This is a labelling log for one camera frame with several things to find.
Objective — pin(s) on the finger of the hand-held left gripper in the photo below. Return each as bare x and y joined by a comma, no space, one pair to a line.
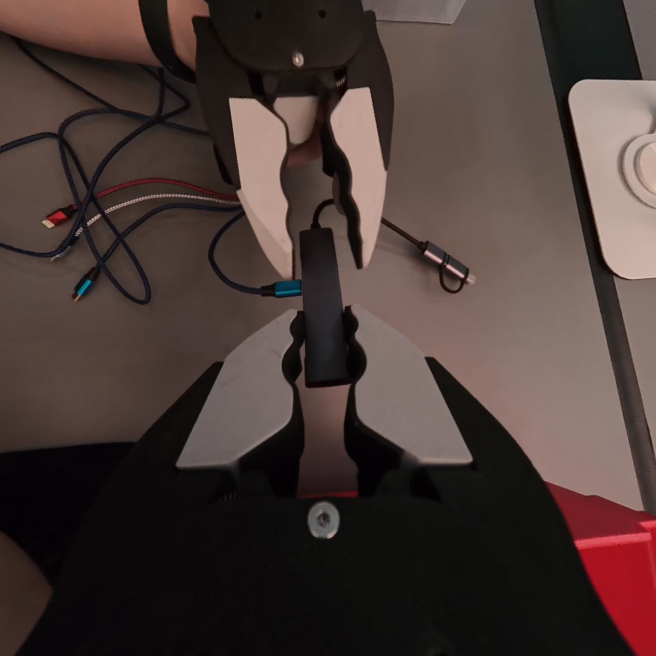
366,153
256,164

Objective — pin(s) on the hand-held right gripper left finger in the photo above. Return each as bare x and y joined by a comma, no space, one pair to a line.
241,405

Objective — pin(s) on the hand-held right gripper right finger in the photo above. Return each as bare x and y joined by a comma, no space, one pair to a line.
405,405

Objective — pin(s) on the grey usb hub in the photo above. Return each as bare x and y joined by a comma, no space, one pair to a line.
323,307

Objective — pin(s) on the red plastic bin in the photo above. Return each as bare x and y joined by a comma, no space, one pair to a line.
615,563

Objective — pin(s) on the person's left forearm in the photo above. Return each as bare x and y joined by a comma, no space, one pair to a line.
77,25

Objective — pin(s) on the clear plastic container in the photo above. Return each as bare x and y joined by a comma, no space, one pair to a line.
420,10

